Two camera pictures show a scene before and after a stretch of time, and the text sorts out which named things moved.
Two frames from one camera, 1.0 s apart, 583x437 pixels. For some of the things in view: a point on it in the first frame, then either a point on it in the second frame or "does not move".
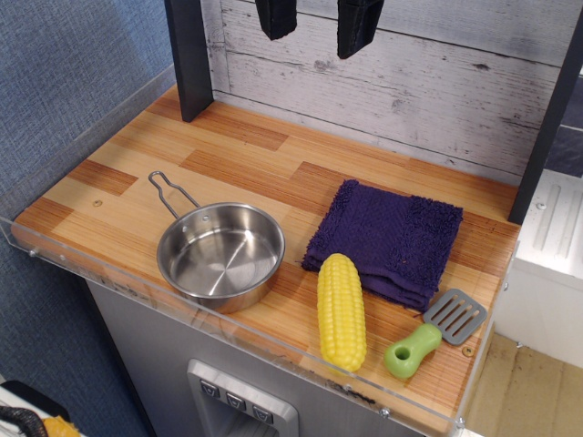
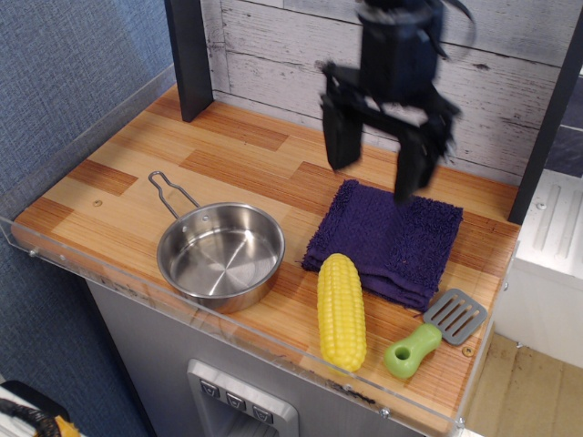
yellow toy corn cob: (341, 315) does not move
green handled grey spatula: (452, 319) does not move
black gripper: (357, 24) → (394, 87)
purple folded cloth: (402, 244) does not move
